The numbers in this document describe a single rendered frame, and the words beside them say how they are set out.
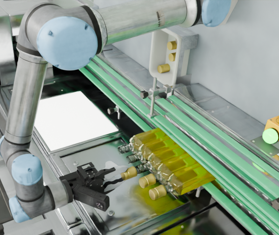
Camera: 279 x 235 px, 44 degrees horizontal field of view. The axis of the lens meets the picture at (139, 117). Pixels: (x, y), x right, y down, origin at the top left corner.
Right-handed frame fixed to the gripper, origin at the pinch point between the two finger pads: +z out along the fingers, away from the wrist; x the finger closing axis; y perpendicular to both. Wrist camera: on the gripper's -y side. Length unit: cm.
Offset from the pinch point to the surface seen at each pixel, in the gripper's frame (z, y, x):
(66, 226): -20.6, 0.4, 13.2
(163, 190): 5.9, -12.5, -1.3
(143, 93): 17.9, 18.6, -16.1
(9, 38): -7, 103, -11
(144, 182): 2.8, -6.9, -1.2
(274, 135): 34.1, -25.1, -20.5
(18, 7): 3, 118, -21
